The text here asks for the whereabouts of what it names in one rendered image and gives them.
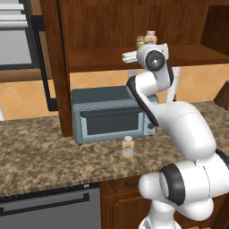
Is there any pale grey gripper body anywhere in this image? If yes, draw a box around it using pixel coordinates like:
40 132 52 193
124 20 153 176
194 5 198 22
122 50 140 64

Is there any yellow-green shaker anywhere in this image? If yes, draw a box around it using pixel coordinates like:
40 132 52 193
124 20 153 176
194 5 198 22
136 35 147 51

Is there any orange condiment bottle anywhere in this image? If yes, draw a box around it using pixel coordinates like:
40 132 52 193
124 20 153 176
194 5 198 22
121 135 136 159
144 30 158 46

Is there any wooden cabinet door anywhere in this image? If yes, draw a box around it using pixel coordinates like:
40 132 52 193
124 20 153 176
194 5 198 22
39 0 74 139

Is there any blue-grey toaster oven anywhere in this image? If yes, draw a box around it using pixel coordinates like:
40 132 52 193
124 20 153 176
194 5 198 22
71 85 159 146

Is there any wooden drawer front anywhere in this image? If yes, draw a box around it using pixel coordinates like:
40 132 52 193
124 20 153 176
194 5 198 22
110 175 145 195

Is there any wooden base cupboard door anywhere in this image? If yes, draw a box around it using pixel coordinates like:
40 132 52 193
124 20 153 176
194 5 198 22
101 191 154 229

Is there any grey dishwasher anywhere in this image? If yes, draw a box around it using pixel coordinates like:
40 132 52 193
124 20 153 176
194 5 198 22
0 182 103 229

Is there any open wooden wall cabinet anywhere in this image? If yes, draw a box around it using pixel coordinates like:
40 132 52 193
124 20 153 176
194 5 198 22
58 0 229 74

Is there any stainless steel wall oven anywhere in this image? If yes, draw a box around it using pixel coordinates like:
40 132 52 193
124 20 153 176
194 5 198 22
0 0 59 112

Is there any black drawer handle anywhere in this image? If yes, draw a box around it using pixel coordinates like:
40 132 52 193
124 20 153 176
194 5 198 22
124 179 141 188

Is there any black dishwasher handle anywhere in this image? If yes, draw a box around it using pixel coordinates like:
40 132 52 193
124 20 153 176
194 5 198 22
0 192 90 216

